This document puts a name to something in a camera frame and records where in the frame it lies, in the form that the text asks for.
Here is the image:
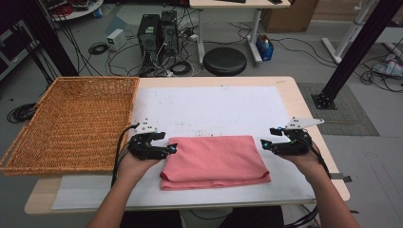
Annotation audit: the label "person's left hand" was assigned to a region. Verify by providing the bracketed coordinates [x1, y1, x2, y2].
[117, 150, 161, 184]

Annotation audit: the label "cardboard box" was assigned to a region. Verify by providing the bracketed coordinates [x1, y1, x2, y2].
[259, 0, 320, 33]

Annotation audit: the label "person's dark trousers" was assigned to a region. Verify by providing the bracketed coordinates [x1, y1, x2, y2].
[122, 205, 284, 228]

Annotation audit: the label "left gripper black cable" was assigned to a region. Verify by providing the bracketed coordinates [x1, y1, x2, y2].
[110, 123, 141, 188]

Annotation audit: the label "grey metal rack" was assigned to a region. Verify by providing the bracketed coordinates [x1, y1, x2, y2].
[0, 18, 42, 80]

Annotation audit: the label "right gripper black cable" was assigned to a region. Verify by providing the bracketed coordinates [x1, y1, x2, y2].
[284, 137, 333, 228]

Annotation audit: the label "black computer tower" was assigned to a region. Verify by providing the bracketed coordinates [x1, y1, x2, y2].
[159, 9, 180, 56]
[137, 13, 161, 65]

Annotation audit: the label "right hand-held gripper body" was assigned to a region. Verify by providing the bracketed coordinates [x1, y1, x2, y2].
[272, 116, 326, 157]

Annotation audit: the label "blue box with bottle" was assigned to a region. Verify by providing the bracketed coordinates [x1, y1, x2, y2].
[255, 34, 275, 62]

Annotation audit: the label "grey tape strip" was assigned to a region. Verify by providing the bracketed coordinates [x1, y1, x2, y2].
[332, 173, 353, 183]

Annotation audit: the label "black round stool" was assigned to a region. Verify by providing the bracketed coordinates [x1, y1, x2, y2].
[201, 47, 248, 77]

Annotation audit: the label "coiled black cable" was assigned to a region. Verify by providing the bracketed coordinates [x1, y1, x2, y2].
[87, 42, 109, 56]
[6, 103, 39, 124]
[169, 60, 193, 76]

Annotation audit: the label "person's right hand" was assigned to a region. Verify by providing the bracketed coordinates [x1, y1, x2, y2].
[279, 142, 329, 181]

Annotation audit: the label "wicker basket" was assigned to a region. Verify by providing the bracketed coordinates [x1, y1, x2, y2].
[0, 75, 141, 177]

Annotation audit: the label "round white table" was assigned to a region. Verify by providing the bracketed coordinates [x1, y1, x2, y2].
[41, 0, 105, 22]

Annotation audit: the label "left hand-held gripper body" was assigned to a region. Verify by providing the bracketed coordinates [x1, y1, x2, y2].
[126, 118, 169, 162]

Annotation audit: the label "black metal post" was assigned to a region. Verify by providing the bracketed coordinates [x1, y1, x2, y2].
[18, 0, 80, 78]
[311, 0, 403, 110]

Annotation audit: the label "white power supply box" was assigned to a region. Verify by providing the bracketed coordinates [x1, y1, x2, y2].
[106, 28, 127, 51]

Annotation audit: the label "pink tank top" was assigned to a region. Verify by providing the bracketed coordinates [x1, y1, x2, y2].
[159, 135, 273, 192]

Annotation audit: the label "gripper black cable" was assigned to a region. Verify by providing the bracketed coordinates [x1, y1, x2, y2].
[284, 137, 333, 228]
[110, 123, 141, 188]

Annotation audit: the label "grey floor mat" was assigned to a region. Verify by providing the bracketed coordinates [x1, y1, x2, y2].
[297, 82, 380, 137]

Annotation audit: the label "white table mat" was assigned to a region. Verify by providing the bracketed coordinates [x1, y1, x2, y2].
[51, 85, 318, 211]

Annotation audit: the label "white desk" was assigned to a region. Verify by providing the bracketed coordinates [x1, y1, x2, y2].
[188, 0, 292, 66]

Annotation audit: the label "crumpled plastic bag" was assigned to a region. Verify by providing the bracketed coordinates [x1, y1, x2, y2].
[372, 53, 403, 79]

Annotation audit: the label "white metal stand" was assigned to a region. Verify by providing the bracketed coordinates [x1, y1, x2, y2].
[321, 0, 372, 65]

